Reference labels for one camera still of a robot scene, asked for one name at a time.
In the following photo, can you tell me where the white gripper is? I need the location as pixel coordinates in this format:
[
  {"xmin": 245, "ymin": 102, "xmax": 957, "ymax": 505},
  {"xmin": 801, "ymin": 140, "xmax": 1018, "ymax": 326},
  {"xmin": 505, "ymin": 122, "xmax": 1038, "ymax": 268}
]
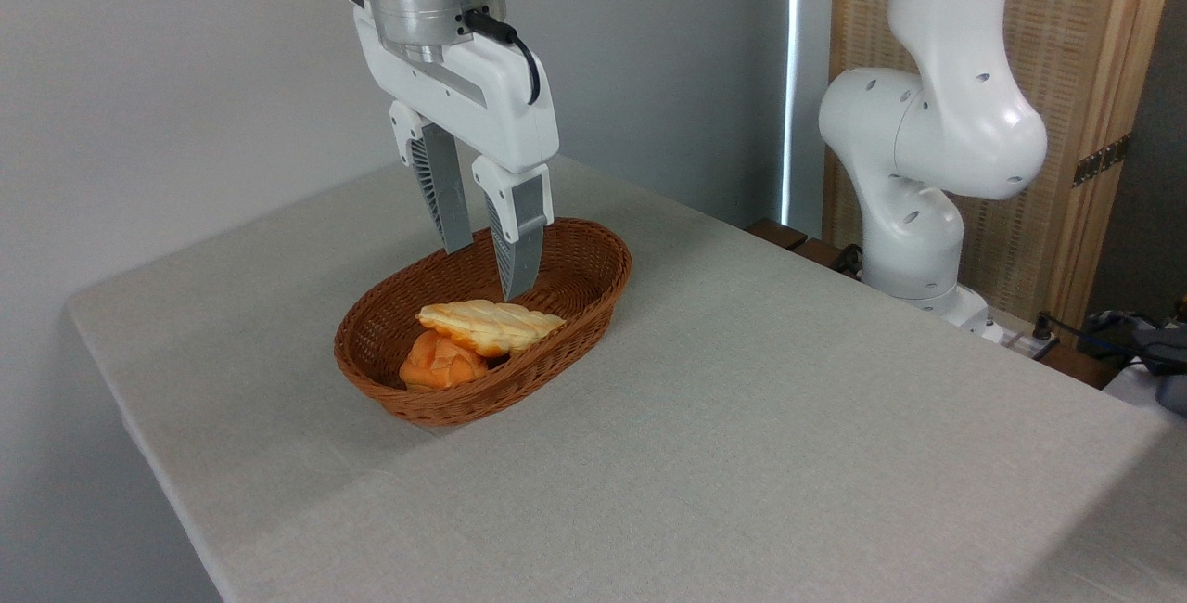
[{"xmin": 340, "ymin": 0, "xmax": 561, "ymax": 302}]

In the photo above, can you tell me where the long pale braided bread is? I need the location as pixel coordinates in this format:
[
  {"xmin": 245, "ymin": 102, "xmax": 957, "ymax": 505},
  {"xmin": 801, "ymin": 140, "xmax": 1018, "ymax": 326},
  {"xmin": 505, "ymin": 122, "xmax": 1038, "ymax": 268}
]
[{"xmin": 415, "ymin": 299, "xmax": 567, "ymax": 360}]

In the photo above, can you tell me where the round orange bread roll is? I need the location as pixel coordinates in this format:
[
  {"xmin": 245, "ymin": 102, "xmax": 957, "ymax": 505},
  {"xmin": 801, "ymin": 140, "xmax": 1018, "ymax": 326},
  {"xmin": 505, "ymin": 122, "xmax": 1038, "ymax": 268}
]
[{"xmin": 400, "ymin": 329, "xmax": 490, "ymax": 391}]

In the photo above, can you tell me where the brown wicker basket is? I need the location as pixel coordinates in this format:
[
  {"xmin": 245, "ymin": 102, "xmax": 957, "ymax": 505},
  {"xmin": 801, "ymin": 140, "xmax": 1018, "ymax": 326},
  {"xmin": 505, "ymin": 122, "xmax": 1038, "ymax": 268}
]
[{"xmin": 334, "ymin": 217, "xmax": 633, "ymax": 427}]

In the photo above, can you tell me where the dark wooden robot platform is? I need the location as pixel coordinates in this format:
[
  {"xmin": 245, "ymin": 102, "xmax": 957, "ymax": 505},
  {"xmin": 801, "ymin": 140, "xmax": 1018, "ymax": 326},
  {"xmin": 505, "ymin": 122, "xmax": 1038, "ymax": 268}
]
[{"xmin": 746, "ymin": 217, "xmax": 1125, "ymax": 391}]

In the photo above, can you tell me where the grey tablecloth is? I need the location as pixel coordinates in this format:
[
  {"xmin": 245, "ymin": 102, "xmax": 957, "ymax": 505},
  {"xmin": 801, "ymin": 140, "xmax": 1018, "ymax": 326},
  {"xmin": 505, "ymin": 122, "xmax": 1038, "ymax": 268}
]
[{"xmin": 67, "ymin": 153, "xmax": 1187, "ymax": 603}]

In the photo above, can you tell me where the metal screen hinge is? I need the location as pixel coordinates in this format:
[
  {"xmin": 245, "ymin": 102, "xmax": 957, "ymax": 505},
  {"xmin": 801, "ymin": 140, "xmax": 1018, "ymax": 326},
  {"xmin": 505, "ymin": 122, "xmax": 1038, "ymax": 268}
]
[{"xmin": 1073, "ymin": 134, "xmax": 1131, "ymax": 188}]

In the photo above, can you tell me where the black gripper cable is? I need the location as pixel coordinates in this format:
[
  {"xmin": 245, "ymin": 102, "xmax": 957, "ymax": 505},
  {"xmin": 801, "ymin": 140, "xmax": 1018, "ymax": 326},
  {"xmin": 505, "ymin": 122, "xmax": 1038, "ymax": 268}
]
[{"xmin": 461, "ymin": 8, "xmax": 542, "ymax": 107}]

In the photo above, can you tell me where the bamboo folding screen wooden frame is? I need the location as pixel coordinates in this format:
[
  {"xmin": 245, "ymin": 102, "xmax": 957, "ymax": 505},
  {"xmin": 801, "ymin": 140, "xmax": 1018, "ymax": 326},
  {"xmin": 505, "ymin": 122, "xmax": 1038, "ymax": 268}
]
[{"xmin": 823, "ymin": 0, "xmax": 1183, "ymax": 335}]

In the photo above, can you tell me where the grey bag with cables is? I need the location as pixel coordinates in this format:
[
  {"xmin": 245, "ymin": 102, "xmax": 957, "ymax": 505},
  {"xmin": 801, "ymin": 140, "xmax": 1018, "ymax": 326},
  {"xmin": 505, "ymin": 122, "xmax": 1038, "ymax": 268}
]
[{"xmin": 1034, "ymin": 308, "xmax": 1187, "ymax": 417}]

